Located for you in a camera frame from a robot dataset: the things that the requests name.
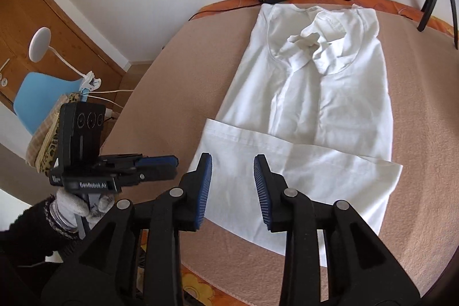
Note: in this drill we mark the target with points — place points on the white t-shirt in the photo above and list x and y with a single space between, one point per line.
304 112

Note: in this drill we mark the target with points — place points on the leopard print cloth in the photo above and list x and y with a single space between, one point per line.
48 159

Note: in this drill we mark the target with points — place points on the person's left forearm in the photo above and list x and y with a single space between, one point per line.
25 238

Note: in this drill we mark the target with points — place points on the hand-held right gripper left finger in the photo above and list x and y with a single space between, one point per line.
202 191

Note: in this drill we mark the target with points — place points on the wooden wardrobe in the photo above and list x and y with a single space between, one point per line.
53 5

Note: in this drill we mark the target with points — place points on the white desk lamp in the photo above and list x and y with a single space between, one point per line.
39 44

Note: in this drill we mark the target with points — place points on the beige blanket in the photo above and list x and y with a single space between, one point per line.
172 76

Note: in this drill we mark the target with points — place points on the blue chair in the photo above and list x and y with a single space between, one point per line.
39 98

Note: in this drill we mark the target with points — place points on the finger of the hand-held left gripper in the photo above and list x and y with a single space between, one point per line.
157 174
159 161

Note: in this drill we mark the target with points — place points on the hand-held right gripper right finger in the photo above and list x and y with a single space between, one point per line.
261 191

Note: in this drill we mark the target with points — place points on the person's left hand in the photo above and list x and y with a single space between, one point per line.
68 205

